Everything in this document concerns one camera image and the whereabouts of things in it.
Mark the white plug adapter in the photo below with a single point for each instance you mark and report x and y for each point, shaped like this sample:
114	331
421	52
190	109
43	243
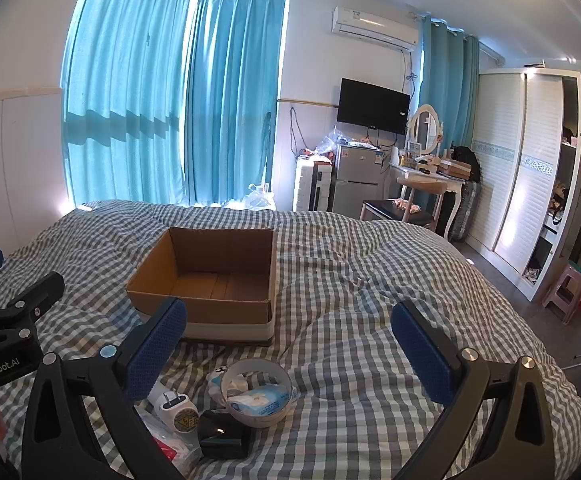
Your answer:
178	415

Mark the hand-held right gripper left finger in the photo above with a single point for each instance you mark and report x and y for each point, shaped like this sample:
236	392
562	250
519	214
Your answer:
153	355

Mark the white dressing table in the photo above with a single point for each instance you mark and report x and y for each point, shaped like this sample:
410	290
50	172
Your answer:
420	175

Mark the black bag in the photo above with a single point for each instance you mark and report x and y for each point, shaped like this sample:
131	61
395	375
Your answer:
467	162

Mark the blue tissue pack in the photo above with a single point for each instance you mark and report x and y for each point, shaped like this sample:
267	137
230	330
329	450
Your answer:
260	400

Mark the grey checked blanket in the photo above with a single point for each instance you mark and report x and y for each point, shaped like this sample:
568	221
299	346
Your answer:
345	285

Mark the white oval mirror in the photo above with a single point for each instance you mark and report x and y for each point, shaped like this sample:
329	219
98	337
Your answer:
425	127

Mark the narrow blue curtain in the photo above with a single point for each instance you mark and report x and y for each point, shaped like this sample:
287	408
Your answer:
445	85

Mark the black charger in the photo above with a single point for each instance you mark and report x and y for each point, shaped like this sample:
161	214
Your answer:
220	442

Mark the white tape roll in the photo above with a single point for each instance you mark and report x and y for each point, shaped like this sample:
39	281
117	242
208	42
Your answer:
265	420

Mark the clear plastic bag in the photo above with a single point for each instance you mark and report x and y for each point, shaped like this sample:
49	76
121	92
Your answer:
260	199
335	142

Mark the wooden chair black seat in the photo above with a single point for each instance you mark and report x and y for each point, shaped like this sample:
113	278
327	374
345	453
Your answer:
395	212

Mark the pink plastic stool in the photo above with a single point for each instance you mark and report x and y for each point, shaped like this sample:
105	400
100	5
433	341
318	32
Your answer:
565	290

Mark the grey suitcase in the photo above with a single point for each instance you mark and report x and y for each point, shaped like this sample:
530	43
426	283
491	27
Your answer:
467	210

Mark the wide blue curtain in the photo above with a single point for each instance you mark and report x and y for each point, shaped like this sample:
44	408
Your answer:
125	100

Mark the silver small fridge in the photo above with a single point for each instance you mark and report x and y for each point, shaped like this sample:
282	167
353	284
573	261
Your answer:
358	180

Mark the white sliding door wardrobe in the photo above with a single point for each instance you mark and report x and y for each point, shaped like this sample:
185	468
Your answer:
502	170

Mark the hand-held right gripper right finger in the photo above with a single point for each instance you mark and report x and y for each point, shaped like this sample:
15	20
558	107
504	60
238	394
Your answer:
423	355

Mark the white suitcase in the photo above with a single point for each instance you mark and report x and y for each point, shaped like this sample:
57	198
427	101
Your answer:
310	185

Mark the red and white packet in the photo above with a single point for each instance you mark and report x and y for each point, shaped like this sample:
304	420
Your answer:
170	455

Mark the black wall television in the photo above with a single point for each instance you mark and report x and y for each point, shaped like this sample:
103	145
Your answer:
373	107

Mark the white air conditioner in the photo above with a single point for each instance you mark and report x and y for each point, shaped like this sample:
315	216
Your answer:
373	25

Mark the brown cardboard box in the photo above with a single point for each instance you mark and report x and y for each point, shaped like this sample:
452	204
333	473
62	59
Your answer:
230	312

